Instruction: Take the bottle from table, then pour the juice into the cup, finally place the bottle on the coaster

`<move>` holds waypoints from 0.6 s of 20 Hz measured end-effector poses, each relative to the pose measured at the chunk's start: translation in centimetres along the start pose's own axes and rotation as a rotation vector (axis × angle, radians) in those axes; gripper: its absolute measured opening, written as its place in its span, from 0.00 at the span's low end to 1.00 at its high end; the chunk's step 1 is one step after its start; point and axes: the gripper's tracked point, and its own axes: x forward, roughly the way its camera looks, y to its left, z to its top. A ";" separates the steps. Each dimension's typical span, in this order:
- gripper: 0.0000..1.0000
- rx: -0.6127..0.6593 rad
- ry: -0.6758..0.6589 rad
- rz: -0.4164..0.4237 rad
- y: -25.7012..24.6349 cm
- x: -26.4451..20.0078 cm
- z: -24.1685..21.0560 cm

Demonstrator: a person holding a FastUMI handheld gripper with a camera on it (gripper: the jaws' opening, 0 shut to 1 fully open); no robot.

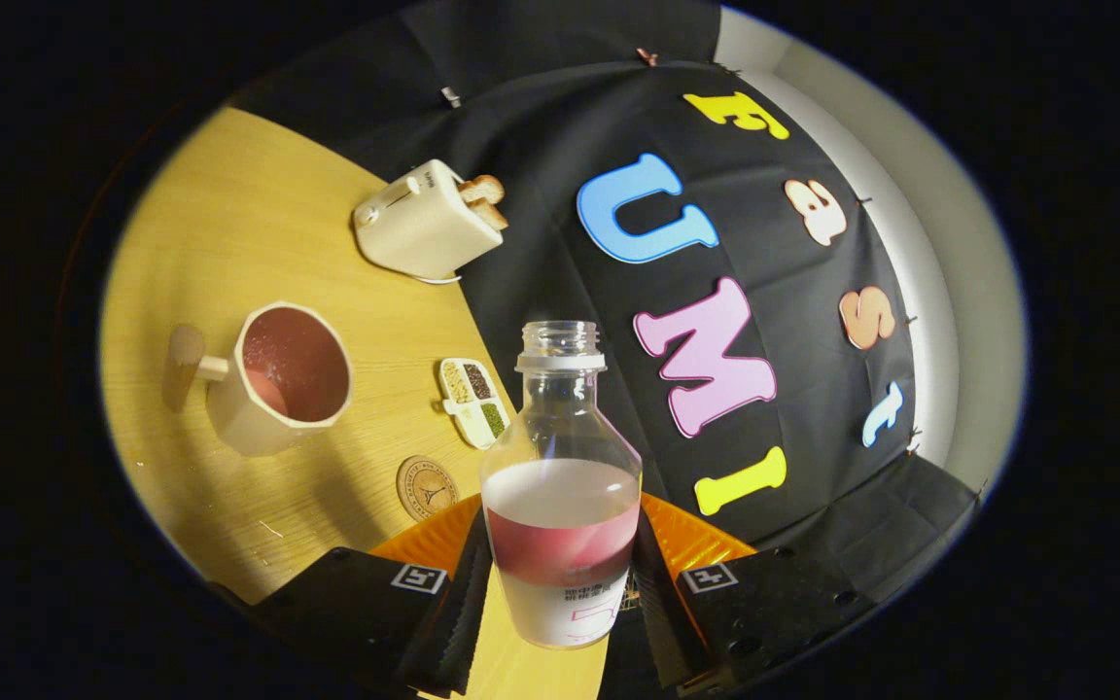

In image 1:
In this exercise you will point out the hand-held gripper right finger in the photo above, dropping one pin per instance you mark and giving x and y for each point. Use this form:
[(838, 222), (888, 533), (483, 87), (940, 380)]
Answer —
[(657, 612)]

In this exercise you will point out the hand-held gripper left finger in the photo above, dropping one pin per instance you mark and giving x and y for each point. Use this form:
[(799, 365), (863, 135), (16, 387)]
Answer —
[(458, 622)]

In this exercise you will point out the round wooden coaster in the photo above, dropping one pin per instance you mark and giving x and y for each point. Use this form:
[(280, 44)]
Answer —
[(424, 486)]

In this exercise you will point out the clear plastic juice bottle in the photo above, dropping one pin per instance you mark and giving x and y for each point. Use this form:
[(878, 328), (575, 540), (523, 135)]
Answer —
[(560, 486)]

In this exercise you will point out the white divided seasoning dish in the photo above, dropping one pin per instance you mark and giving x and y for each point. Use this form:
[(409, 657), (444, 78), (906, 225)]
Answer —
[(472, 399)]

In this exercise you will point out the cream toaster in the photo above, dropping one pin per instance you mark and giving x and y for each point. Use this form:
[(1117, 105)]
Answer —
[(419, 228)]

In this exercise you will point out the toast slice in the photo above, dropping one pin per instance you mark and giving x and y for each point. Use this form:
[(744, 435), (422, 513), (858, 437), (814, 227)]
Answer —
[(482, 188), (492, 216)]

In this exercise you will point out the wooden table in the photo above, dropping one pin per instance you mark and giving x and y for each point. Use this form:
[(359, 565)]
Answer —
[(229, 214)]

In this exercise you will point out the black backdrop cloth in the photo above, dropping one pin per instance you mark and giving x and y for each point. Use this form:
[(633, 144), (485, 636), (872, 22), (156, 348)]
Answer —
[(570, 117)]

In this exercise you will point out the wooden clothespin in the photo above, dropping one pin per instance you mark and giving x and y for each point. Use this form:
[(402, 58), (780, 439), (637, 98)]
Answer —
[(647, 57)]

